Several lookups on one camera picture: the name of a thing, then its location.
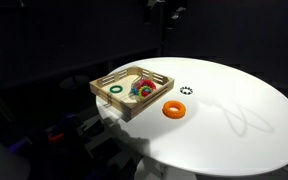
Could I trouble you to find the wooden slatted tray box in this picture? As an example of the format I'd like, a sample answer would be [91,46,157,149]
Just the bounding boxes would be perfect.
[89,65,176,123]

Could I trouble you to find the dark green thin ring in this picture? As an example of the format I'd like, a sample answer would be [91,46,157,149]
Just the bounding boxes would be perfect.
[109,85,124,94]

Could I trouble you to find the black and white dotted ring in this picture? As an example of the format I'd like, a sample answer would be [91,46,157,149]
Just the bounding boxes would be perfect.
[179,86,194,96]

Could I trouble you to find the white rounded object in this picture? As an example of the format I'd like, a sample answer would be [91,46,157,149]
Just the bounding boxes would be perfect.
[0,128,32,180]

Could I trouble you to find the orange knobbly ring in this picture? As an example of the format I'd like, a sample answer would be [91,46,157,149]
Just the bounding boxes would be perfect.
[161,100,187,120]

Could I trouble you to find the purple clamp with orange tips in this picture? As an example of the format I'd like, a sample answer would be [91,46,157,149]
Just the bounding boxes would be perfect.
[46,113,82,144]

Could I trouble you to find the white table pedestal base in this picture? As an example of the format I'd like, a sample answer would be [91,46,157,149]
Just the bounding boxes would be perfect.
[133,156,198,180]

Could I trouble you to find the blue knobbly ring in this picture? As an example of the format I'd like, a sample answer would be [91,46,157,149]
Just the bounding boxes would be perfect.
[130,85,140,96]

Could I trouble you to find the red knobbly ring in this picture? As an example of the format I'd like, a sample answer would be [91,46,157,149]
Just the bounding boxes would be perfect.
[136,78,158,98]

